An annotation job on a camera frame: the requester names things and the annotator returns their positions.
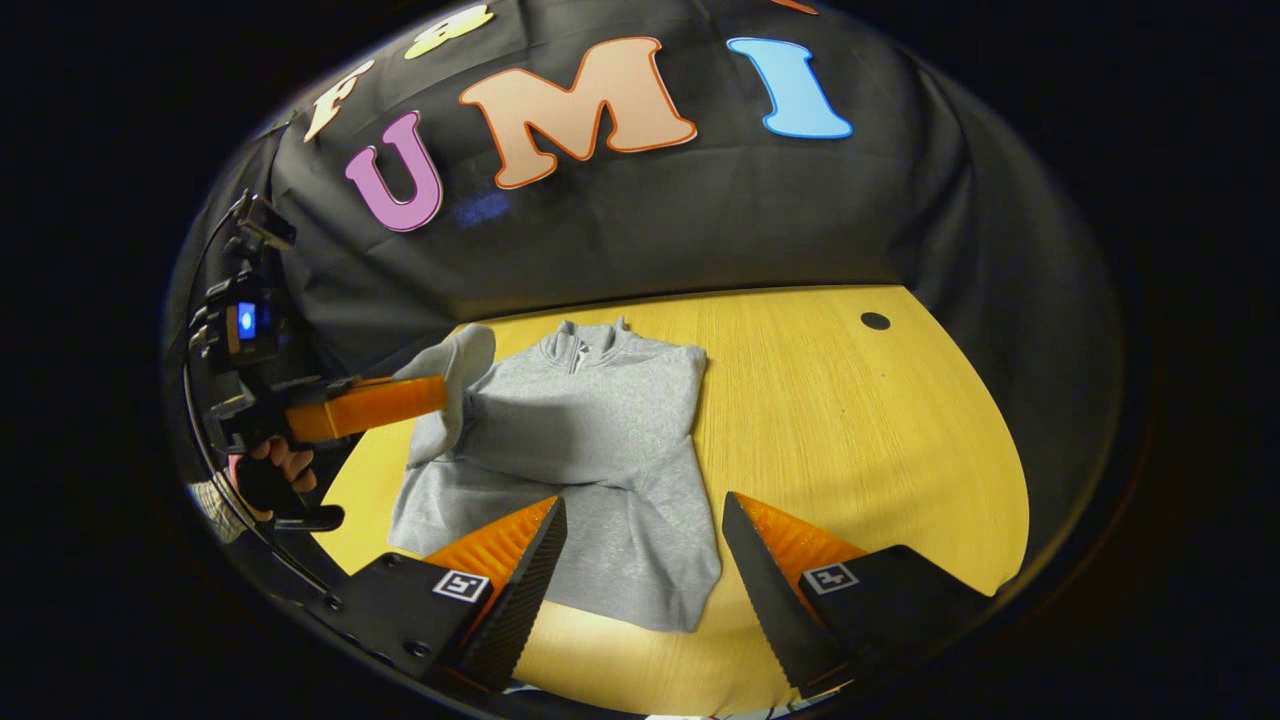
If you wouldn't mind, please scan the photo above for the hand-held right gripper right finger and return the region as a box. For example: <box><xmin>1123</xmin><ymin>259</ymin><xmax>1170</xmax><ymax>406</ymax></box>
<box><xmin>722</xmin><ymin>491</ymin><xmax>1001</xmax><ymax>699</ymax></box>

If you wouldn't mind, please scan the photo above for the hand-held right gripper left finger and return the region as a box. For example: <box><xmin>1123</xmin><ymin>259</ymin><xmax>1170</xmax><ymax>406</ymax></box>
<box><xmin>305</xmin><ymin>495</ymin><xmax>568</xmax><ymax>693</ymax></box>

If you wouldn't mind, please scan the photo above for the grey zip-collar sweatshirt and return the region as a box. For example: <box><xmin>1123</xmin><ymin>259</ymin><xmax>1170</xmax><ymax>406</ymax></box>
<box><xmin>388</xmin><ymin>318</ymin><xmax>723</xmax><ymax>634</ymax></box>

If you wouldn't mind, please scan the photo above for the black backdrop cloth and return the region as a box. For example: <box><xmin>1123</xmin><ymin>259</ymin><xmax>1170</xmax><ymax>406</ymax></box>
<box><xmin>165</xmin><ymin>0</ymin><xmax>1127</xmax><ymax>601</ymax></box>

